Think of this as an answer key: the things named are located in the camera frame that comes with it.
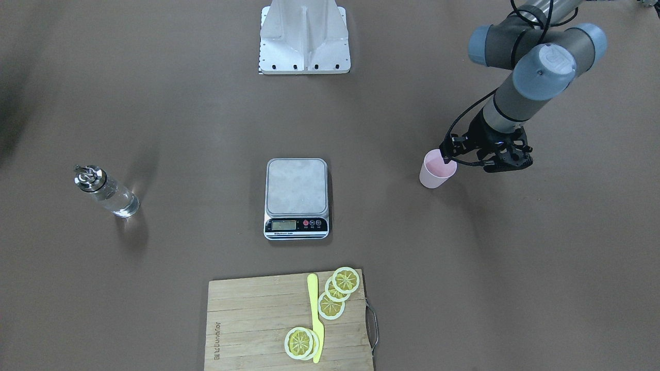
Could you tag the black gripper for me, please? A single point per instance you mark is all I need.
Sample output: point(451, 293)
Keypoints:
point(480, 135)

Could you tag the glass sauce bottle metal spout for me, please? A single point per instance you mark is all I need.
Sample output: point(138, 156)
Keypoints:
point(106, 191)

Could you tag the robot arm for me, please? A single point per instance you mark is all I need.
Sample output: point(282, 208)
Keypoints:
point(542, 63)

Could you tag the digital kitchen scale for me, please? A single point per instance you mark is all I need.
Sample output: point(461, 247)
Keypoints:
point(297, 204)

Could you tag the yellow plastic knife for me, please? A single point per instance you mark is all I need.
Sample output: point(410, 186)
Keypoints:
point(317, 326)

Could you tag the lemon slice under bottom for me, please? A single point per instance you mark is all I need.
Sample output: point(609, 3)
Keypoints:
point(316, 346)

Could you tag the bamboo cutting board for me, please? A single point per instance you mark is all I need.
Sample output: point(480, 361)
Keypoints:
point(248, 320)

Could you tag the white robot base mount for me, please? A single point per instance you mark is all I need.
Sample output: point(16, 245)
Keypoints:
point(304, 38)

